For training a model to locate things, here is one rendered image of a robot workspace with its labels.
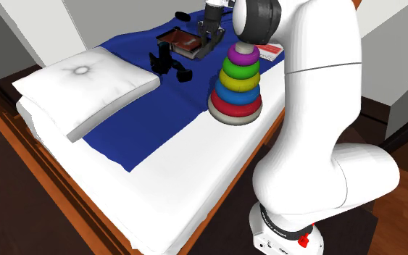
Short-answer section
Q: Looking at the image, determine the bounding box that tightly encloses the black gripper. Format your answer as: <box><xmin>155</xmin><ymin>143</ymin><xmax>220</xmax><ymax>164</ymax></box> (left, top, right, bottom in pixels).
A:
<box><xmin>196</xmin><ymin>4</ymin><xmax>226</xmax><ymax>60</ymax></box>

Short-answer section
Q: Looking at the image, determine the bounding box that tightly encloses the dark red book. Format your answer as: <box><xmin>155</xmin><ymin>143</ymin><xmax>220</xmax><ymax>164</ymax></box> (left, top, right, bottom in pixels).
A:
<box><xmin>155</xmin><ymin>28</ymin><xmax>204</xmax><ymax>60</ymax></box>

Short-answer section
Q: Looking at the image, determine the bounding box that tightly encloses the black toy figure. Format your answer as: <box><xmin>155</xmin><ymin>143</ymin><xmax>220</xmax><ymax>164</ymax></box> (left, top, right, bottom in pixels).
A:
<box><xmin>149</xmin><ymin>42</ymin><xmax>193</xmax><ymax>83</ymax></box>

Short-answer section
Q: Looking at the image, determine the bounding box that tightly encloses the red and white flat box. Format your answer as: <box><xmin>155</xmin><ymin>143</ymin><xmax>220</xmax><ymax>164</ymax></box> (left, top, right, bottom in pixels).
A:
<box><xmin>254</xmin><ymin>43</ymin><xmax>285</xmax><ymax>63</ymax></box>

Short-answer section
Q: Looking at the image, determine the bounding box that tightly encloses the blue blanket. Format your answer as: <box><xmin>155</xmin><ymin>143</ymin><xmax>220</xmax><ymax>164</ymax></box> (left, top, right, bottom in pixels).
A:
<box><xmin>83</xmin><ymin>7</ymin><xmax>286</xmax><ymax>173</ymax></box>

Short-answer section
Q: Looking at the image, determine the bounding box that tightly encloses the white pillow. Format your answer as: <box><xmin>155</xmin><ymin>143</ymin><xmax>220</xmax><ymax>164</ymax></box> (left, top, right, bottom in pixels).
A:
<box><xmin>12</xmin><ymin>46</ymin><xmax>162</xmax><ymax>143</ymax></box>

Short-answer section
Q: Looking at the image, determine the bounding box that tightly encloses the wooden bed with white mattress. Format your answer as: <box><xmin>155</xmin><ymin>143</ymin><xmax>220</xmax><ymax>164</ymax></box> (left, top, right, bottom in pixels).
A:
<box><xmin>0</xmin><ymin>0</ymin><xmax>364</xmax><ymax>255</ymax></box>

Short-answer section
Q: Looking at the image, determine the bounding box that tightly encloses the dark robot stand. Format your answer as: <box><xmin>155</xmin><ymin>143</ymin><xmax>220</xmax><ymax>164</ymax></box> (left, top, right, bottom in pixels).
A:
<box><xmin>317</xmin><ymin>203</ymin><xmax>380</xmax><ymax>255</ymax></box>

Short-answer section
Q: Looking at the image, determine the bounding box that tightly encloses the colourful ring stacker toy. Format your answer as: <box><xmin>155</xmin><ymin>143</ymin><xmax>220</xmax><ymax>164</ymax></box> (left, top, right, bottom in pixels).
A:
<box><xmin>207</xmin><ymin>41</ymin><xmax>263</xmax><ymax>126</ymax></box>

